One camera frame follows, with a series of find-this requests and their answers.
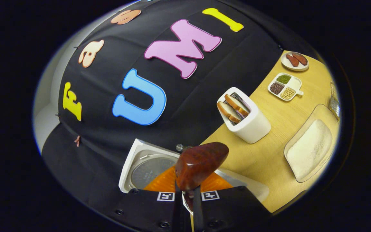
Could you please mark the bread slice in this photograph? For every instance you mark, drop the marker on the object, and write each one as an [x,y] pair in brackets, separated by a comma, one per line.
[235,103]
[227,111]

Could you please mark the white toaster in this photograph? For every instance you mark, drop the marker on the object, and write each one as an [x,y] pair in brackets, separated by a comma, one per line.
[253,125]

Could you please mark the red meat slice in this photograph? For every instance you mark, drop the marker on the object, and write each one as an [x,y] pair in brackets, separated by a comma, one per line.
[292,60]
[300,58]

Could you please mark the pink clip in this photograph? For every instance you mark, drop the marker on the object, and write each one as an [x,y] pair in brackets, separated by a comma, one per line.
[77,140]

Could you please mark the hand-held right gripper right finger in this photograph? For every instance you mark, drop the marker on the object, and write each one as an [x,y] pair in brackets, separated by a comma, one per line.
[230,209]

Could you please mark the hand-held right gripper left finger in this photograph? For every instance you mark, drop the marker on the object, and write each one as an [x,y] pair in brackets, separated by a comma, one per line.
[147,209]

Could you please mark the white divided bean dish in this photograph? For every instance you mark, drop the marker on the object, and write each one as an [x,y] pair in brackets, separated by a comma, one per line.
[285,86]

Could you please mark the brown wooden spoon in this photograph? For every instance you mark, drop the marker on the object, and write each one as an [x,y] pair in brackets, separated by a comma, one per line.
[201,164]

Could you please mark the white rice cooker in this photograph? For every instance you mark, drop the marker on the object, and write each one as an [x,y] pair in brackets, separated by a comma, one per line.
[147,170]

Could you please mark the clear glass dish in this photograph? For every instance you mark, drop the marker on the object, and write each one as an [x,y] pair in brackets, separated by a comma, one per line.
[314,112]

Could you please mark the white round plate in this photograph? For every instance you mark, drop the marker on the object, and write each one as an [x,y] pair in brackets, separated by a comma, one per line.
[296,67]

